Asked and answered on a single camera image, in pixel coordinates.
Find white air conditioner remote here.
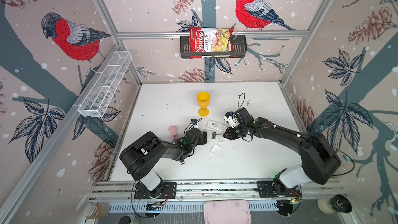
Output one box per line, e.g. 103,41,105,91
206,120,228,133

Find white battery cover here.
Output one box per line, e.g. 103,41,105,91
210,144,221,155

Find small remote battery cover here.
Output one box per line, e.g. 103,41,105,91
217,134,224,142

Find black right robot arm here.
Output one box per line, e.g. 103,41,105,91
223,107,341,195

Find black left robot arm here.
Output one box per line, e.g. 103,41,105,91
119,128,207,191

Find yellow plastic goblet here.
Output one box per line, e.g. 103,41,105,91
197,92,210,117

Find pink tray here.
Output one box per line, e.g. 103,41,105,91
204,199,252,224

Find red cassava chips bag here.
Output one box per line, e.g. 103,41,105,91
189,27,235,53

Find glass jar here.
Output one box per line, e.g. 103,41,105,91
84,203,110,219

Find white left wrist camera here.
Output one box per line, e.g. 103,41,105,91
189,119,201,129

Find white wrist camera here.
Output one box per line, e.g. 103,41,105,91
224,112,239,128
189,119,201,129

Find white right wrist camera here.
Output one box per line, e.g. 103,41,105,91
224,112,239,128

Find pink handled knife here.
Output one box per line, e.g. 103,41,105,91
169,126,178,142

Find black wall basket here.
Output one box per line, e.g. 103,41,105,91
180,35,247,59

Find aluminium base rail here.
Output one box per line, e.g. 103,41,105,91
87,178,345,202

